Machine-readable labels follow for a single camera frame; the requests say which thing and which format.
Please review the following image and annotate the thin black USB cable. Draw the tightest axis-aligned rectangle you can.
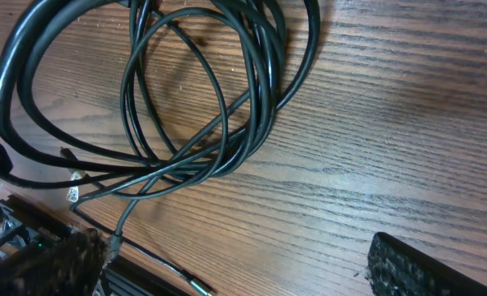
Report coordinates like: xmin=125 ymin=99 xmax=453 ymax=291
xmin=58 ymin=0 xmax=255 ymax=296

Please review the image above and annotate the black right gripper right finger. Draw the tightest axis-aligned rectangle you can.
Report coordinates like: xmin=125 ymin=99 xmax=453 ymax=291
xmin=366 ymin=232 xmax=487 ymax=296

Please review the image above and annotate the thick black USB cable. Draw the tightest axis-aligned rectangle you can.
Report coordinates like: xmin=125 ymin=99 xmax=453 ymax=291
xmin=0 ymin=0 xmax=322 ymax=191

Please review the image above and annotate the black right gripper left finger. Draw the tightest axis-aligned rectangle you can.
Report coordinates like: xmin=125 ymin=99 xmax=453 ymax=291
xmin=0 ymin=229 xmax=109 ymax=296

